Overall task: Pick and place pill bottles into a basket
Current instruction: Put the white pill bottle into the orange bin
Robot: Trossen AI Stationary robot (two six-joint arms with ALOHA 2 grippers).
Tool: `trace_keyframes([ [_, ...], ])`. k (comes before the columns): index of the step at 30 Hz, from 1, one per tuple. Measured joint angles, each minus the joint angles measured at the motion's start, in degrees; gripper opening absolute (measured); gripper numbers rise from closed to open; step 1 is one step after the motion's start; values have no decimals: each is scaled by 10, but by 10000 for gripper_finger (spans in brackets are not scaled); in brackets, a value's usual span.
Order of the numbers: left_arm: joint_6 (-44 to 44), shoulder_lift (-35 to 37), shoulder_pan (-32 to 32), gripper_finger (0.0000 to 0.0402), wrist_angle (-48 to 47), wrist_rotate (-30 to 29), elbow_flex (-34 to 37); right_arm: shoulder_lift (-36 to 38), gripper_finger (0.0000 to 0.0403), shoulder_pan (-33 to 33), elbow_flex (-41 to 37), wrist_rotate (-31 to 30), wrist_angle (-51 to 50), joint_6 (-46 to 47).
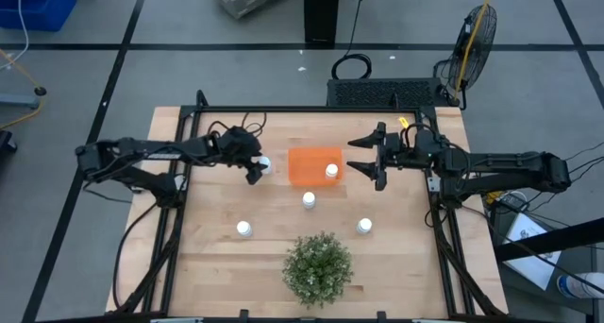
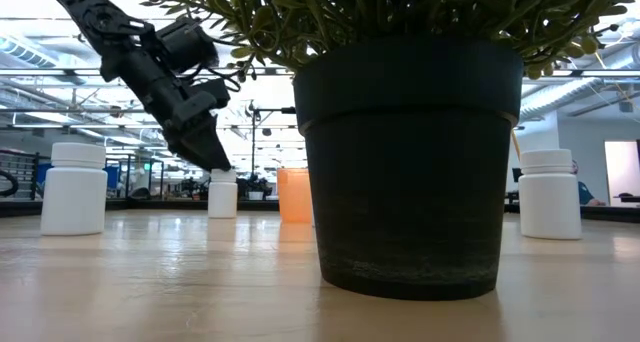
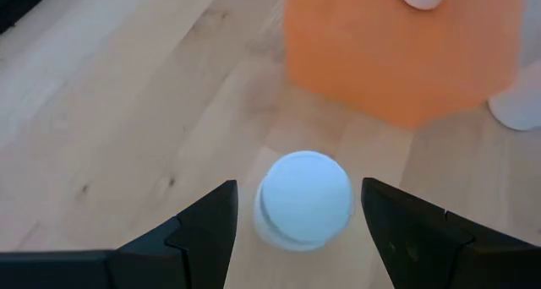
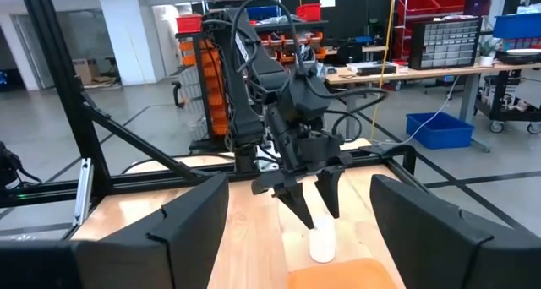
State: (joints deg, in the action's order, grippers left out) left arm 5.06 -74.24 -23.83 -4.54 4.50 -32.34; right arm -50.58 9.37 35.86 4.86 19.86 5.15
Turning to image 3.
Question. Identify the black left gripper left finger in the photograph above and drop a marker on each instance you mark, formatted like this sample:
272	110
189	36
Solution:
198	242

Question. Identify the orange plastic basket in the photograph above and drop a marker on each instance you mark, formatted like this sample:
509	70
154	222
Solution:
397	48

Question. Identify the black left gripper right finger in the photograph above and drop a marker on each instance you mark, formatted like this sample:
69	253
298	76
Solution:
414	242

